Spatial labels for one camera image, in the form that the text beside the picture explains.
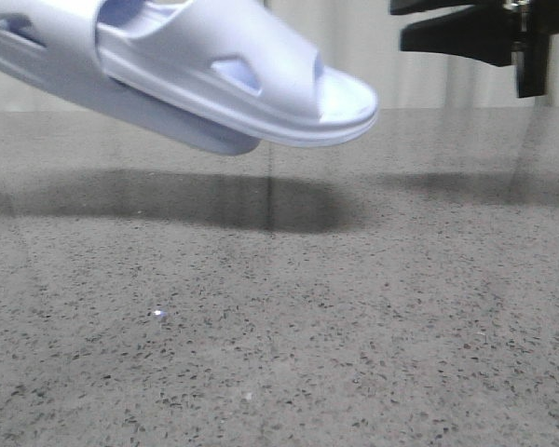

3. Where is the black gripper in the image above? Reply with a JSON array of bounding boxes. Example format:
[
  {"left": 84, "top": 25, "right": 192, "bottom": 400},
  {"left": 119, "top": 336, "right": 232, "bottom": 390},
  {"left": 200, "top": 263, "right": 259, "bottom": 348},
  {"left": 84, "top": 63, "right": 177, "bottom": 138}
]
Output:
[{"left": 389, "top": 0, "right": 559, "bottom": 98}]

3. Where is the light blue slipper inserted one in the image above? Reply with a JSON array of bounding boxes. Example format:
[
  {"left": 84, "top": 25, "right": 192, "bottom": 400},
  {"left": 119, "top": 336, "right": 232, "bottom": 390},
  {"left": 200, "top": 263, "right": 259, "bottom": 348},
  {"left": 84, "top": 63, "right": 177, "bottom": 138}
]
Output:
[{"left": 96, "top": 1, "right": 378, "bottom": 147}]

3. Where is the grey-white curtain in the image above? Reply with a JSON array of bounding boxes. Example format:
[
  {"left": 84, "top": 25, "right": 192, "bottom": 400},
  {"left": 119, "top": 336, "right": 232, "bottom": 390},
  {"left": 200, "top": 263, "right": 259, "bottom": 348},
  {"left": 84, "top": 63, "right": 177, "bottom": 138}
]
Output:
[{"left": 0, "top": 0, "right": 559, "bottom": 113}]

